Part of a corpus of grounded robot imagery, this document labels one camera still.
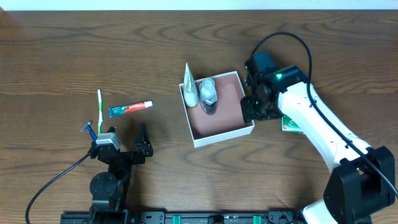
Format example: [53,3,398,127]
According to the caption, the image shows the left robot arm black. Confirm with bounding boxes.
[84,123,154,224]

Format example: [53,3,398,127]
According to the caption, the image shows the white lotion tube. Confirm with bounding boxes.
[183,63,199,108]

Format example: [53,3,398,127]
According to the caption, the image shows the green white toothbrush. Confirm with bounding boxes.
[97,89,103,135]

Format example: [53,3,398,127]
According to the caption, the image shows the white box with pink interior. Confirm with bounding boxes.
[183,71,255,147]

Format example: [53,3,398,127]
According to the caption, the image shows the blue disposable razor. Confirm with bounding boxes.
[80,121,97,142]

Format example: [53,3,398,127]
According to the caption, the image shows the green soap bar package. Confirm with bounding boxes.
[281,114,303,134]

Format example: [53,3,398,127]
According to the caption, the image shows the red green toothpaste tube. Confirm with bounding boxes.
[108,100,153,118]

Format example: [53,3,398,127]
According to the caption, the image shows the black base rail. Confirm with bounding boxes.
[60,211,305,224]

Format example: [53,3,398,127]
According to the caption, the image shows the blue hand soap pump bottle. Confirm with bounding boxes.
[199,78,218,115]

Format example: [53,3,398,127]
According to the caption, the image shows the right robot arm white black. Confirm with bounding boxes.
[241,65,397,223]

